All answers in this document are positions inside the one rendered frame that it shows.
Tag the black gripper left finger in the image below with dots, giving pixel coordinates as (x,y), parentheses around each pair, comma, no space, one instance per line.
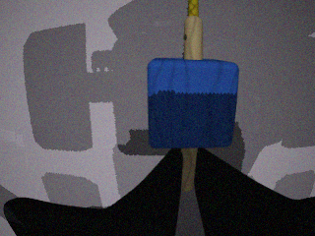
(150,209)

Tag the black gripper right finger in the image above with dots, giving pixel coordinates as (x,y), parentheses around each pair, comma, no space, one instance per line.
(232,204)

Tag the thin wooden stick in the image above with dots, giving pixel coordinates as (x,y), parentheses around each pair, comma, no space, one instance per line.
(193,46)

